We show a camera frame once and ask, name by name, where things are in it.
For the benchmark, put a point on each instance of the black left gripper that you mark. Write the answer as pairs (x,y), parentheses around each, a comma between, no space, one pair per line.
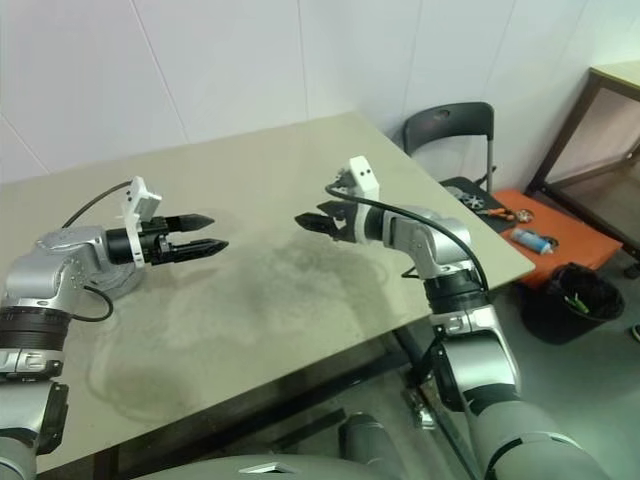
(156,245)

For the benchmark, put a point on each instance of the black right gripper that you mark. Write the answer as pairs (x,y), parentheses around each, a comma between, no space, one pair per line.
(346,225)

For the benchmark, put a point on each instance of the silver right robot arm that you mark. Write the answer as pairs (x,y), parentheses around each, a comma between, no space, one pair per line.
(480,360)

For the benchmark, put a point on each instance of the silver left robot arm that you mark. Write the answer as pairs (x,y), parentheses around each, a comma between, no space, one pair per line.
(35,275)

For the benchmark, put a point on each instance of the silver spoked wheel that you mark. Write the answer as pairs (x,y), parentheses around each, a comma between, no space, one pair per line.
(465,197)

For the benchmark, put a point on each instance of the beige table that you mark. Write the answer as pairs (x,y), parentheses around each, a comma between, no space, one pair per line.
(250,200)

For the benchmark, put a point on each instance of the black folding chair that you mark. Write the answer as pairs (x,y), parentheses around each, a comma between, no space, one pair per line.
(450,125)

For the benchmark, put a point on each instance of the small round metal part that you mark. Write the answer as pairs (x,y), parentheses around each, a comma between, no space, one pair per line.
(526,215)

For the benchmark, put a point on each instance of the blue bottle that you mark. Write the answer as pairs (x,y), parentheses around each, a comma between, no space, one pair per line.
(532,241)

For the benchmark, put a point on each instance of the grey robot torso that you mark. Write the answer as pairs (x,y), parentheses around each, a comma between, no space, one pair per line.
(250,467)

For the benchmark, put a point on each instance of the dark grey rounded cylinder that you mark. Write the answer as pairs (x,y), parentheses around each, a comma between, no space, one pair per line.
(367,450)

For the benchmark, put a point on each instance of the black waste bin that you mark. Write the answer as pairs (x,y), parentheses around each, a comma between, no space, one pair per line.
(555,320)

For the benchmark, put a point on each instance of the orange stool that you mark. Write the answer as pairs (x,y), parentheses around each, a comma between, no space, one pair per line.
(580,240)

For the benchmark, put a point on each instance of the grey shoe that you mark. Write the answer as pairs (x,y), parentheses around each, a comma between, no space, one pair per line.
(636,332)

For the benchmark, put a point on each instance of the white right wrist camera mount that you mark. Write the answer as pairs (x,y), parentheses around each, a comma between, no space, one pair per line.
(362,172)

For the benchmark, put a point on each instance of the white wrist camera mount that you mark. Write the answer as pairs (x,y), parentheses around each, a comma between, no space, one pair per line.
(137,195)
(362,172)

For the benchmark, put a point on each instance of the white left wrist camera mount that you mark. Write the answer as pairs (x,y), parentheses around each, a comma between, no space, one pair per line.
(137,195)

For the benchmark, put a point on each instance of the brown wooden frame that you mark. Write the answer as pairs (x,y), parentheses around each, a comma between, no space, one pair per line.
(565,150)

